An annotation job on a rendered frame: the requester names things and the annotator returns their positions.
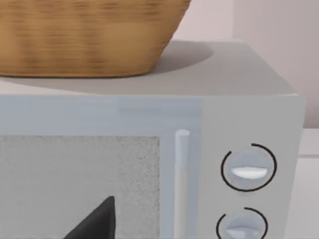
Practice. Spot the pale microwave oven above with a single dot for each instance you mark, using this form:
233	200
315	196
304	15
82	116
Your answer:
249	112

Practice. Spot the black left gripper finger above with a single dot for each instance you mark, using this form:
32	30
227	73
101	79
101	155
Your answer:
102	221

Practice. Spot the woven wicker basket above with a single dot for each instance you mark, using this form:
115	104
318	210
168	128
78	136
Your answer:
79	37

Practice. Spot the pale microwave door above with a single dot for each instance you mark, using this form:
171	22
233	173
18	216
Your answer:
99	117

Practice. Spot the pale round microwave knob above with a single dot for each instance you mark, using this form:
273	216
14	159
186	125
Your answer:
243	225
249	168

